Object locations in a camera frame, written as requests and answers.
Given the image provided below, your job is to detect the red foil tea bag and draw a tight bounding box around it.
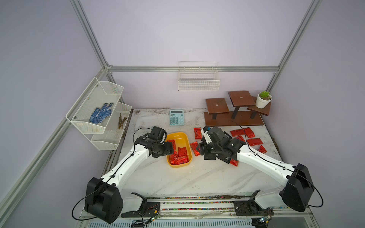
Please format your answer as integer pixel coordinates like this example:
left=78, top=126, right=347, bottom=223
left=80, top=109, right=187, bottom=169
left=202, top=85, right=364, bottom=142
left=247, top=138, right=263, bottom=146
left=258, top=145, right=267, bottom=154
left=236, top=135, right=246, bottom=142
left=230, top=159, right=239, bottom=167
left=194, top=128, right=202, bottom=140
left=230, top=129, right=245, bottom=137
left=244, top=127, right=255, bottom=138
left=190, top=142, right=200, bottom=156

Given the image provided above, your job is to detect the black barcode tea bag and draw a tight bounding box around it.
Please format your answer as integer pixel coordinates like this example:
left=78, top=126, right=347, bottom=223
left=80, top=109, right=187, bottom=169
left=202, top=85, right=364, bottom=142
left=204, top=154, right=216, bottom=161

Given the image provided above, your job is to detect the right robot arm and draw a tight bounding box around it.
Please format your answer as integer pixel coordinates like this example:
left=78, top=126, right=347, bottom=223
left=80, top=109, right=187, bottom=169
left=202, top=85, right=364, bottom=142
left=198, top=126, right=316, bottom=213

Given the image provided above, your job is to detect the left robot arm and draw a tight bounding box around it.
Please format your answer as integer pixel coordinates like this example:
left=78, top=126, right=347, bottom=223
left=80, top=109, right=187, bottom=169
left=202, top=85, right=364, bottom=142
left=81, top=126, right=174, bottom=224

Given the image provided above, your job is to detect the red foil tea bags pile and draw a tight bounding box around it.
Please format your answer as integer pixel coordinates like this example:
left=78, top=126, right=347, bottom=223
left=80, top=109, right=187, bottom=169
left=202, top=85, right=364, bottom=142
left=168, top=140, right=190, bottom=166

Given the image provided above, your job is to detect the yellow storage box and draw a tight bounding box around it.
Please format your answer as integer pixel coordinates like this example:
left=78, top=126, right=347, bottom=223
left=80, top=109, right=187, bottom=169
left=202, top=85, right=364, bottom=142
left=166, top=132, right=194, bottom=168

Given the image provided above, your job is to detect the light blue calculator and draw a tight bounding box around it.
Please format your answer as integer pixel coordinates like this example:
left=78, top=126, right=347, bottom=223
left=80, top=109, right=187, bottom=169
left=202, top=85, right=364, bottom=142
left=169, top=109, right=184, bottom=126

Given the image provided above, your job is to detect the brown wooden tiered stand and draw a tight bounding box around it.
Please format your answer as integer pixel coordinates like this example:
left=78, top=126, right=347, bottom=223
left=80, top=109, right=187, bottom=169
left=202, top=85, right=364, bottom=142
left=204, top=91, right=272, bottom=126

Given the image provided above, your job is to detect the wooden clothespins bundle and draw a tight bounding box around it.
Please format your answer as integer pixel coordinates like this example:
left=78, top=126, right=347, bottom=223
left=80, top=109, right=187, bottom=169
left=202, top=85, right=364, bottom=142
left=118, top=113, right=128, bottom=129

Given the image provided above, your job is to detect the lower white mesh shelf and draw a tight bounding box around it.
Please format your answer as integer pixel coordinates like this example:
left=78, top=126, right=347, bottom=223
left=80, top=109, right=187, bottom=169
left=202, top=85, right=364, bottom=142
left=90, top=102, right=132, bottom=151

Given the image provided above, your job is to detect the white mesh shelf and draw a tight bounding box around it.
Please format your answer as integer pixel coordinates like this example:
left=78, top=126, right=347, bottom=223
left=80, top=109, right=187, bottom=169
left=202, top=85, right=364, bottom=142
left=66, top=78, right=124, bottom=135
left=90, top=102, right=132, bottom=151

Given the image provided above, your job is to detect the small potted green plant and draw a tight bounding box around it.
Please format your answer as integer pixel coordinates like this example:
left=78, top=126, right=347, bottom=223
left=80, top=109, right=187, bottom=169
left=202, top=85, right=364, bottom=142
left=255, top=91, right=272, bottom=109

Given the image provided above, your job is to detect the blue dotted work glove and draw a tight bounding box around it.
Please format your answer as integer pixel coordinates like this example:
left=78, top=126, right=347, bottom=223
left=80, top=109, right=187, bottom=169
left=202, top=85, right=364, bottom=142
left=89, top=103, right=114, bottom=124

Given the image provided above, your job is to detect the upper white mesh shelf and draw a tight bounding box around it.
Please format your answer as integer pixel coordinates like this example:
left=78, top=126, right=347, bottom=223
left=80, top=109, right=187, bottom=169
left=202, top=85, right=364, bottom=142
left=66, top=78, right=124, bottom=135

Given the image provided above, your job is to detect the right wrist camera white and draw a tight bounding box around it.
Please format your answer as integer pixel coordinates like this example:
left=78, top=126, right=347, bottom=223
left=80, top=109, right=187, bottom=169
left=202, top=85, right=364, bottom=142
left=201, top=126, right=212, bottom=144

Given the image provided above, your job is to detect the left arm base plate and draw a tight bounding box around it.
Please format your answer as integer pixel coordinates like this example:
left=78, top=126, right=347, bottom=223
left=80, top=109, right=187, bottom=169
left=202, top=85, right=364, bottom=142
left=121, top=192, right=161, bottom=218

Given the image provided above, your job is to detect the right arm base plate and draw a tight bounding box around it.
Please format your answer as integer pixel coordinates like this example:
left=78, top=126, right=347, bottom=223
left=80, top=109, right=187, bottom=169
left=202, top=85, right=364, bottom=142
left=233, top=190, right=273, bottom=216

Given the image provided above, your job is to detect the white wire wall basket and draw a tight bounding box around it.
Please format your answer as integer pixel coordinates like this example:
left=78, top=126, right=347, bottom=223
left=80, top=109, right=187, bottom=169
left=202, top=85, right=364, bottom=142
left=178, top=61, right=221, bottom=92

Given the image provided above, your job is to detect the aluminium frame rail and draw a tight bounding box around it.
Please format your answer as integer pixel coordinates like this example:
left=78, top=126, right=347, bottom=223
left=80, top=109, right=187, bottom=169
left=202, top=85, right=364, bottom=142
left=108, top=66, right=280, bottom=73

